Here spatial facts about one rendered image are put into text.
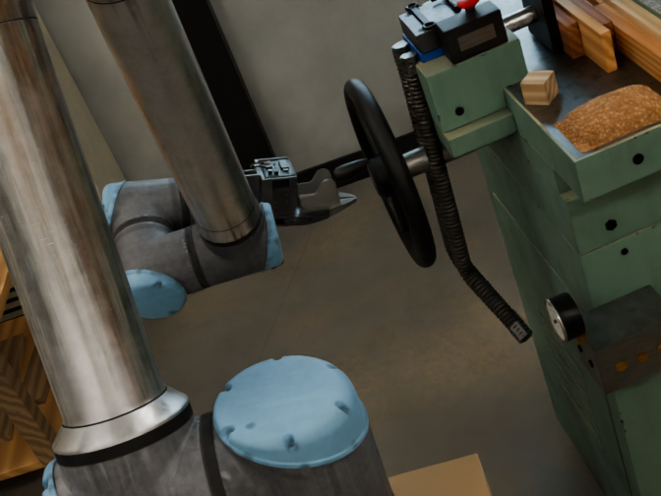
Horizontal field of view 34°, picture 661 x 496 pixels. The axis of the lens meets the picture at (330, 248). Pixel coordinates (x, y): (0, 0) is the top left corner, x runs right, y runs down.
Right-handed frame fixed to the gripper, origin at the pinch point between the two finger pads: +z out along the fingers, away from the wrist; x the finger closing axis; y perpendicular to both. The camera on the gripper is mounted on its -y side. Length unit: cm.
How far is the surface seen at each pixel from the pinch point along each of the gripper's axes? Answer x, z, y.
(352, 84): -7.5, -1.6, 22.6
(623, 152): -39, 23, 24
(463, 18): -14.0, 11.3, 33.3
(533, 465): 4, 40, -64
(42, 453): 42, -55, -76
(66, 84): 129, -43, -28
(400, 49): -6.8, 5.2, 26.8
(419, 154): -10.2, 7.7, 12.4
